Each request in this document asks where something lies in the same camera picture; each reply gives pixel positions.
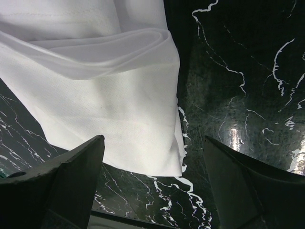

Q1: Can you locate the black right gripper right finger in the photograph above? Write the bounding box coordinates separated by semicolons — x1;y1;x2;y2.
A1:
203;136;305;229

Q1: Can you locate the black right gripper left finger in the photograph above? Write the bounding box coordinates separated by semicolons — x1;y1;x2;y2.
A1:
0;135;105;229

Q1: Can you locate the white t shirt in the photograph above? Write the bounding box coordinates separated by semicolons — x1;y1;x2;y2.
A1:
0;0;184;177

